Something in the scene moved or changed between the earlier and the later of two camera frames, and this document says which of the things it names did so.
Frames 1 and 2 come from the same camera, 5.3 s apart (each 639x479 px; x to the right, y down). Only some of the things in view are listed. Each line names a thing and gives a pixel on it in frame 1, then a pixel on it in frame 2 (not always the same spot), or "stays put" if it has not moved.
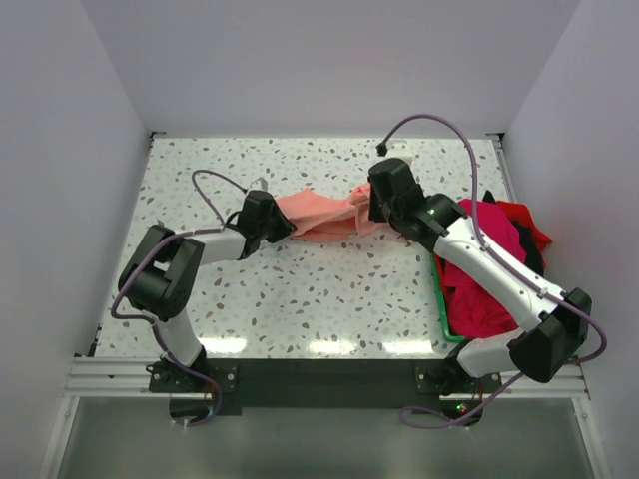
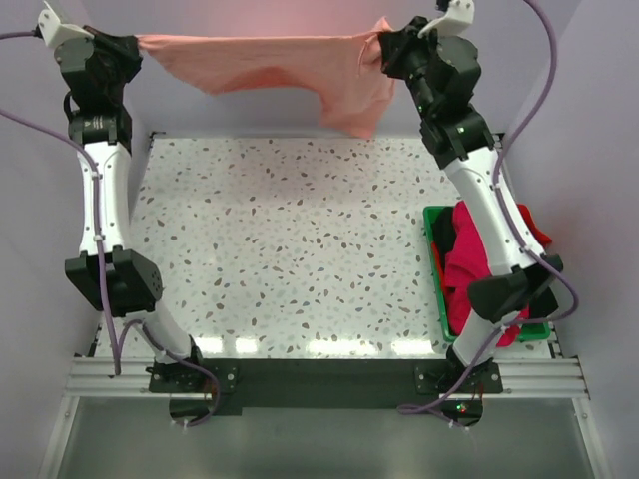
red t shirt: x=520 y=213 stays put
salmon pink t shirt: x=321 y=219 → x=344 y=73
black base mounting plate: x=199 y=392 stays put
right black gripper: x=374 y=214 → x=398 y=44
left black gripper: x=285 y=226 → x=127 y=47
